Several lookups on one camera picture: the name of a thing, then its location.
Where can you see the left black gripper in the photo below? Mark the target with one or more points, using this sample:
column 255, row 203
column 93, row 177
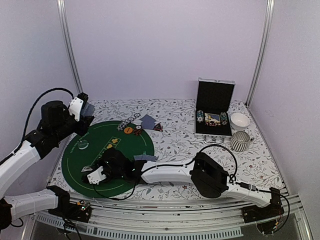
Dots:
column 84, row 125

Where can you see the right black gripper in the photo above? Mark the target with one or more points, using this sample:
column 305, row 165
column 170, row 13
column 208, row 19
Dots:
column 96, row 165

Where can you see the clear dealer button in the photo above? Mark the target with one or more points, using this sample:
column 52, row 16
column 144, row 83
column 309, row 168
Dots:
column 83, row 144

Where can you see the blue playing card deck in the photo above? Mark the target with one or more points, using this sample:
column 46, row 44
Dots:
column 88, row 110

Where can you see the orange big blind button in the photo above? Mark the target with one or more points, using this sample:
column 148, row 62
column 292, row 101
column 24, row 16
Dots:
column 128, row 130

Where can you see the red poker chip stack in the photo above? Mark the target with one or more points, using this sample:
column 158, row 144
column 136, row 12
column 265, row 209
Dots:
column 137, row 130

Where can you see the single blue playing card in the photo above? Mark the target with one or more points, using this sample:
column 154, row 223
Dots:
column 144, row 119

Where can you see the face-up king card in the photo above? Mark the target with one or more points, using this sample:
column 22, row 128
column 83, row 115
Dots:
column 87, row 169

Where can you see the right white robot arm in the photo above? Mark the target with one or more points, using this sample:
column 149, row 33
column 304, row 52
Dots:
column 209, row 178

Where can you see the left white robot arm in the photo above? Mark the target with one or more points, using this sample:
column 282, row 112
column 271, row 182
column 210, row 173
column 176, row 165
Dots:
column 58, row 121

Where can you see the round green poker mat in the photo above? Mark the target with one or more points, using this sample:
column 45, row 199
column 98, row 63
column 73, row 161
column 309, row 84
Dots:
column 100, row 137

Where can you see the black red triangular plaque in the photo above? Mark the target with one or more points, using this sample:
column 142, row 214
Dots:
column 158, row 127

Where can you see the poker chips in case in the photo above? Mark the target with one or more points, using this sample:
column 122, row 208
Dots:
column 223, row 117

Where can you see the card deck in case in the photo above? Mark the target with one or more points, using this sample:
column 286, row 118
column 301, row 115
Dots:
column 212, row 118

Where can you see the aluminium poker chip case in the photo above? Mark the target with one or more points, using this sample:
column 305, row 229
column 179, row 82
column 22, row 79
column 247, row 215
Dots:
column 213, row 96

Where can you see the striped ceramic mug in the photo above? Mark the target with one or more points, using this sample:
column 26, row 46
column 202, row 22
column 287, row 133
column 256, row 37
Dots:
column 241, row 141

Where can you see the white ceramic bowl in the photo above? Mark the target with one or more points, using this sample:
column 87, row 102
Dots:
column 239, row 120

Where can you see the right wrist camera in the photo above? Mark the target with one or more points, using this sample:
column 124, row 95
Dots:
column 97, row 176

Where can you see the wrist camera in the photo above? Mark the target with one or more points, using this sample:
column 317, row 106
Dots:
column 97, row 176
column 76, row 105

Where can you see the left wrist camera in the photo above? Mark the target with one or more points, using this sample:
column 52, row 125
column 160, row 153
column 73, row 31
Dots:
column 76, row 105

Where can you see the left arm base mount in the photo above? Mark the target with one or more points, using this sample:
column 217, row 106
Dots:
column 79, row 211

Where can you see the front aluminium rail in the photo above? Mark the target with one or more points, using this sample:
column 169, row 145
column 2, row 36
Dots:
column 210, row 219

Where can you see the left aluminium frame post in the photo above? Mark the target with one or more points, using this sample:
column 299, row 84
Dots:
column 61, row 8

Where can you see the aluminium frame post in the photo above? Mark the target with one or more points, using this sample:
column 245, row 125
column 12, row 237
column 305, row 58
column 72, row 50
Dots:
column 270, row 4
column 61, row 8

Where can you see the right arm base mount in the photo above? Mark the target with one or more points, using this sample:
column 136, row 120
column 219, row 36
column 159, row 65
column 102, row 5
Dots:
column 273, row 217

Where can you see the right aluminium frame post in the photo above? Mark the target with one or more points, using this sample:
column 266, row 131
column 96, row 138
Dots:
column 270, row 4

